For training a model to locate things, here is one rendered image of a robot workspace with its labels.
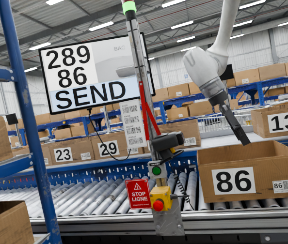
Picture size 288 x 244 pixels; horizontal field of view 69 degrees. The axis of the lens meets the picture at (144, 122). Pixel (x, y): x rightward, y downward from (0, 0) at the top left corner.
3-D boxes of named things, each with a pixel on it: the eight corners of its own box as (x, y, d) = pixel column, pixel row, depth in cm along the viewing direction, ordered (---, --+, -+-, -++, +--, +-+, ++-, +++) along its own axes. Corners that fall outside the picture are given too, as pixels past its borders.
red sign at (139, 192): (130, 209, 89) (124, 180, 88) (131, 208, 90) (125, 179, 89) (167, 207, 85) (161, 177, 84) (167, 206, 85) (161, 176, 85)
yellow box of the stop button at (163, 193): (151, 214, 79) (147, 195, 78) (156, 203, 87) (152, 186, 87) (190, 212, 75) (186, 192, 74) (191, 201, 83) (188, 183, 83)
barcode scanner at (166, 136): (188, 158, 75) (179, 130, 75) (158, 165, 79) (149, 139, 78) (189, 153, 81) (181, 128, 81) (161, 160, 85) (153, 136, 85)
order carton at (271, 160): (203, 203, 90) (197, 165, 90) (201, 178, 119) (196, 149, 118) (308, 196, 81) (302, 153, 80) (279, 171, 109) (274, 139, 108)
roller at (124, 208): (123, 223, 95) (114, 224, 97) (150, 181, 145) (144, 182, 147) (120, 213, 95) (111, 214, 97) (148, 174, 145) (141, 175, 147)
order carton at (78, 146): (53, 166, 172) (48, 146, 171) (73, 157, 200) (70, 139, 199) (95, 161, 161) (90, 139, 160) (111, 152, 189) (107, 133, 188)
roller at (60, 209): (48, 215, 107) (54, 223, 106) (97, 178, 156) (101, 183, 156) (42, 220, 108) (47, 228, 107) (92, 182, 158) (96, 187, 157)
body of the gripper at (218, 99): (207, 99, 91) (218, 117, 91) (207, 99, 83) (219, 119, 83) (223, 89, 89) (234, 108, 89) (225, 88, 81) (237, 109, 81)
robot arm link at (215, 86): (198, 87, 83) (206, 100, 83) (219, 75, 81) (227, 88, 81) (199, 88, 92) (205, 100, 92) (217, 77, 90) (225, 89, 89)
